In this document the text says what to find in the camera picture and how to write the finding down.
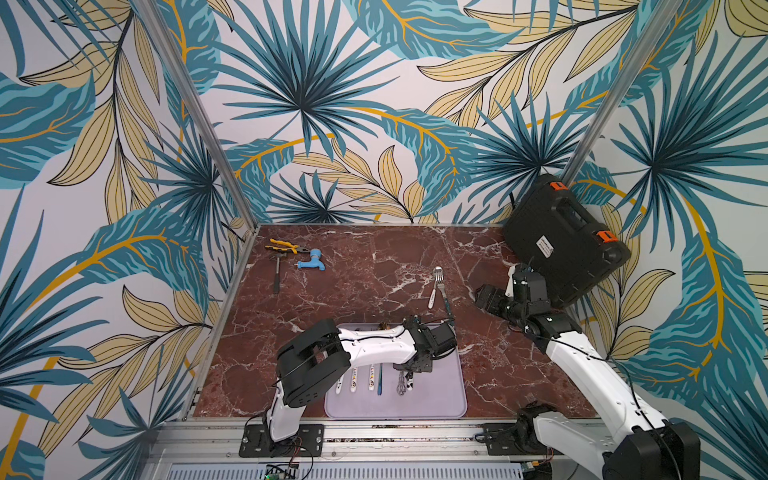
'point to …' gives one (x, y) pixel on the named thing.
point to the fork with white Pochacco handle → (340, 384)
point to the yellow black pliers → (294, 248)
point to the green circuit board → (274, 476)
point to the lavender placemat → (437, 395)
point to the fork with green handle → (439, 277)
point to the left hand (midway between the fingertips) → (414, 366)
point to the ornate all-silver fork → (401, 385)
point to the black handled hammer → (276, 289)
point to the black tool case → (552, 229)
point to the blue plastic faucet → (314, 262)
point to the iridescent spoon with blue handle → (380, 381)
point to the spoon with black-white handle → (410, 380)
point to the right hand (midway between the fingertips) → (490, 295)
